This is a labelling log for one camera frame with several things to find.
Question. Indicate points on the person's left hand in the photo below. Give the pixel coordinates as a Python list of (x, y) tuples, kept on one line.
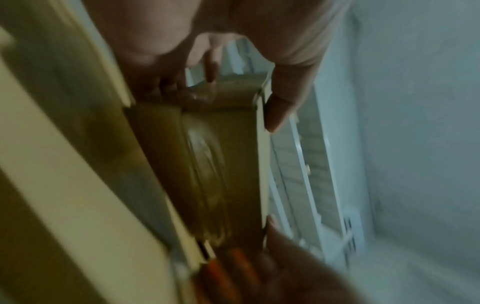
[(262, 26)]

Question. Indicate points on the person's right hand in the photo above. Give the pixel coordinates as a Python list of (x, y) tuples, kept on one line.
[(307, 276)]

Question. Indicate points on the taped brown cardboard box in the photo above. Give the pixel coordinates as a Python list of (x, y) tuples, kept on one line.
[(221, 160)]

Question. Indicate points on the white louvered door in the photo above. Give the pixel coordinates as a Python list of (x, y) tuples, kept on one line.
[(311, 166)]

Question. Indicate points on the large beige cardboard panel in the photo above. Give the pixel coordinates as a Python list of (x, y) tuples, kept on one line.
[(75, 178)]

